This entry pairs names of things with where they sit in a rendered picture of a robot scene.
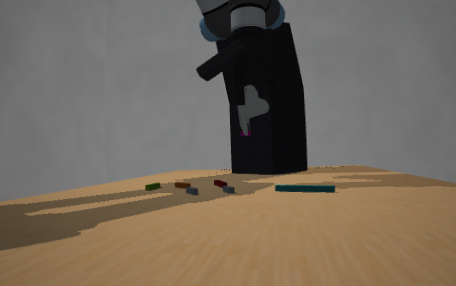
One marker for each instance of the turquoise rod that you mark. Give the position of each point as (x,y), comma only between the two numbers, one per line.
(305,188)

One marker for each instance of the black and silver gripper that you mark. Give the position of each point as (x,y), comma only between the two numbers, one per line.
(250,68)

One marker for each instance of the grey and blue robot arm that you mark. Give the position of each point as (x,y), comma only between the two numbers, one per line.
(220,21)

